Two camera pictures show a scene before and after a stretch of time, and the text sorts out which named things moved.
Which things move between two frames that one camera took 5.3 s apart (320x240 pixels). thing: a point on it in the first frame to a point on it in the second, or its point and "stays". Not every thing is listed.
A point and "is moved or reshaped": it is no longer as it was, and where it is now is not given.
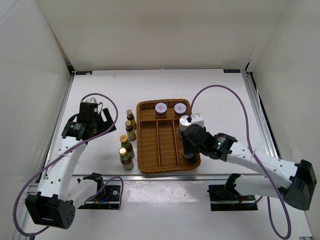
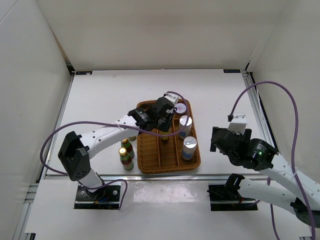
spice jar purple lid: x=180 y=108 stays
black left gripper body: x=99 y=125 to x=163 y=123
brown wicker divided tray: x=159 y=147 stays
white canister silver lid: x=183 y=123 stays
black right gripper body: x=192 y=149 to x=246 y=136
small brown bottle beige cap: x=130 y=117 is moved or reshaped
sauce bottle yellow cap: x=126 y=159 stays
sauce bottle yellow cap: x=125 y=143 stays
